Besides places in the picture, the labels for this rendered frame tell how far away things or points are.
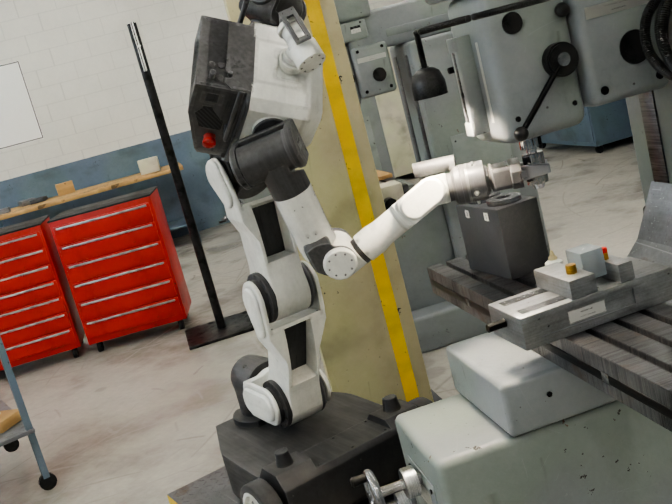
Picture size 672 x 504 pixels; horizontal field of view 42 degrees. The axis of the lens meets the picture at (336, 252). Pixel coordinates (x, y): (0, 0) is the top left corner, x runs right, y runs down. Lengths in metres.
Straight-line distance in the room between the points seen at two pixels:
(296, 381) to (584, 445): 0.85
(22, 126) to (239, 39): 8.89
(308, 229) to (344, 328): 1.81
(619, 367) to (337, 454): 0.95
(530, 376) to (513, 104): 0.56
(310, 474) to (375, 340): 1.53
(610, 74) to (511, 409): 0.72
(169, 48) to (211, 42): 8.81
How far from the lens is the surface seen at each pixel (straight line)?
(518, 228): 2.27
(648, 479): 2.12
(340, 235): 2.03
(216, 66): 2.00
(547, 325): 1.81
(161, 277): 6.36
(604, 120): 9.34
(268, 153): 1.89
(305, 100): 1.99
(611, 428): 2.03
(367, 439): 2.41
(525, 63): 1.88
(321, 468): 2.34
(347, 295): 3.70
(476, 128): 1.92
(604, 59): 1.94
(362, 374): 3.80
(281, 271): 2.33
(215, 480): 2.92
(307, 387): 2.51
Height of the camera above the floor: 1.57
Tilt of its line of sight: 12 degrees down
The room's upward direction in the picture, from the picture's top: 15 degrees counter-clockwise
